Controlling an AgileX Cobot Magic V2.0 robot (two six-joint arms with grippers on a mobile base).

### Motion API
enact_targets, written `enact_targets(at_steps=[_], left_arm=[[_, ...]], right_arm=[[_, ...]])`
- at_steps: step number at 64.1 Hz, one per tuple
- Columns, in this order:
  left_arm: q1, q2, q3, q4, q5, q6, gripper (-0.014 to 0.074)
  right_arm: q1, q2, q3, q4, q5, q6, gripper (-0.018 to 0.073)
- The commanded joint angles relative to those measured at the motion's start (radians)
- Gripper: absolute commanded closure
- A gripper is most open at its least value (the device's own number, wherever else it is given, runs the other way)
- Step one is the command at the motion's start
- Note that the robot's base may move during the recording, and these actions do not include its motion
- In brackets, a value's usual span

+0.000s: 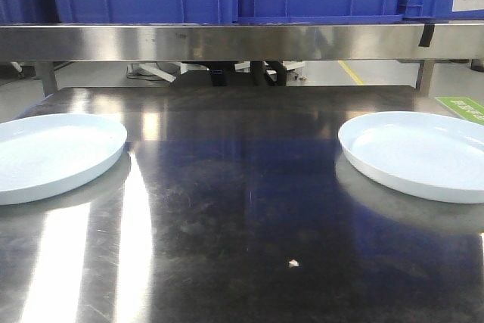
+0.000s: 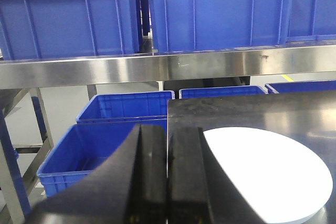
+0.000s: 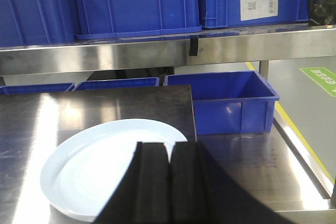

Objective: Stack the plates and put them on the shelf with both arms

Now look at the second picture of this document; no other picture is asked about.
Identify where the blue bin upper left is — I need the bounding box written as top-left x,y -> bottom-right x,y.
1,0 -> 142,60

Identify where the light blue plate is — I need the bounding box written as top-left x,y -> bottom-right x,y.
204,127 -> 333,223

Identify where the blue bin upper middle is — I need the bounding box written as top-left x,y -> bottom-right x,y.
149,0 -> 292,52

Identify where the stainless steel shelf rack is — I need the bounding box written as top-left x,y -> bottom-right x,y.
1,40 -> 335,223

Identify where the blue floor bin near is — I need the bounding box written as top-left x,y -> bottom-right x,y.
37,119 -> 167,197

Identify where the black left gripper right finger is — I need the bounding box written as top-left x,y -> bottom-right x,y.
168,127 -> 263,223

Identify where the blue bin upper right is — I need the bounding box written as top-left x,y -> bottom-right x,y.
287,0 -> 335,42

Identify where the blue floor bin right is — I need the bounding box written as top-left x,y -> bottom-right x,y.
265,80 -> 335,94

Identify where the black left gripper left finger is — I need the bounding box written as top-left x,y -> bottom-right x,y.
25,124 -> 167,223

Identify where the blue floor bin behind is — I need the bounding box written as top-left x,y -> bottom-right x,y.
76,91 -> 175,124

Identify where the blue floor bin middle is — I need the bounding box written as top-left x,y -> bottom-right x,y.
179,86 -> 267,99

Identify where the blue floor bin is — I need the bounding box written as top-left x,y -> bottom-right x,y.
76,91 -> 175,124
179,86 -> 267,99
37,119 -> 167,197
265,80 -> 335,94

